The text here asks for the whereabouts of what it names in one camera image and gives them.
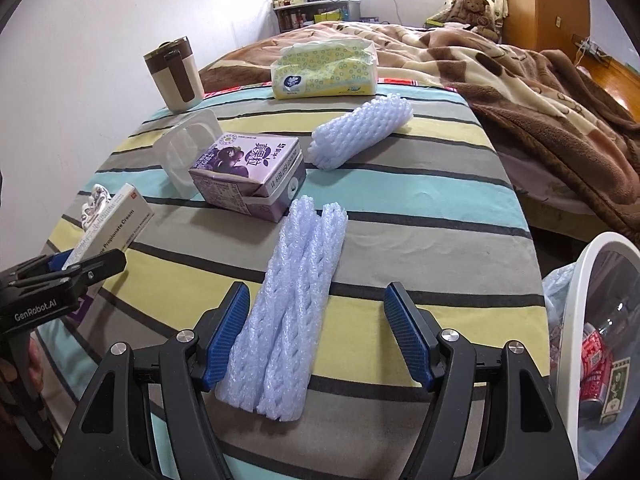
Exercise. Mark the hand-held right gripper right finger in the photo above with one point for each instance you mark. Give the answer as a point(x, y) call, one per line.
point(410, 340)

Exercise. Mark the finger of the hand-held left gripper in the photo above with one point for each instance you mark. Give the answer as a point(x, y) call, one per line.
point(100, 265)
point(61, 260)

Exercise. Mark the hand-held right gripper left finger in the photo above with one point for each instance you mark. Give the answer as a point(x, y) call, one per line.
point(225, 340)

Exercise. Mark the white purple cream box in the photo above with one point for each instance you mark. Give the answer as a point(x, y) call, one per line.
point(107, 225)

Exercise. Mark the white patterned wrapper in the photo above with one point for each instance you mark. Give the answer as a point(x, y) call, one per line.
point(95, 200)

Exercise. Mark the white foam net sleeve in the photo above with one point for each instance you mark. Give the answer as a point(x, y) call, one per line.
point(295, 330)
point(360, 130)

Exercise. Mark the clear plastic container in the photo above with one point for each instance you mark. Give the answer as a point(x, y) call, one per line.
point(182, 145)

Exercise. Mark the purple milk carton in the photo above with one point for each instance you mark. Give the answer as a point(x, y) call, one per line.
point(250, 175)

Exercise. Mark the red milk can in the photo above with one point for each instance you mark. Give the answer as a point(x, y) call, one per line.
point(595, 365)

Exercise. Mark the green patterned small box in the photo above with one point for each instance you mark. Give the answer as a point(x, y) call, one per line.
point(616, 382)

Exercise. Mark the person's left hand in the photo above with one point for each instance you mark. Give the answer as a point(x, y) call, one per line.
point(36, 367)

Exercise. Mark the striped tablecloth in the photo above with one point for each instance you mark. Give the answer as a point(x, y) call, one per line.
point(400, 240)

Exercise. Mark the beige brown tumbler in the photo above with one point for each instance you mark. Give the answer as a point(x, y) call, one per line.
point(170, 80)

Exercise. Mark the brown printed blanket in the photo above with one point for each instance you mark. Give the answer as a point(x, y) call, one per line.
point(525, 110)

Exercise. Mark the yellow tissue pack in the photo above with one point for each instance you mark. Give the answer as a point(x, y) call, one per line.
point(325, 70)

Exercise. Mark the green flat box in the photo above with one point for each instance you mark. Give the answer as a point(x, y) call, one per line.
point(435, 22)

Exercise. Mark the cluttered wooden shelf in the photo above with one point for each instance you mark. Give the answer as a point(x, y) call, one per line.
point(310, 12)

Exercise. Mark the wooden bed headboard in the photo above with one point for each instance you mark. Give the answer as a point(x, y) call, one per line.
point(615, 80)

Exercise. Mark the brown teddy bear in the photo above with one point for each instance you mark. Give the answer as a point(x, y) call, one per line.
point(477, 15)

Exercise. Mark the black rack with power strip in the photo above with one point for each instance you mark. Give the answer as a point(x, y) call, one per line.
point(587, 45)

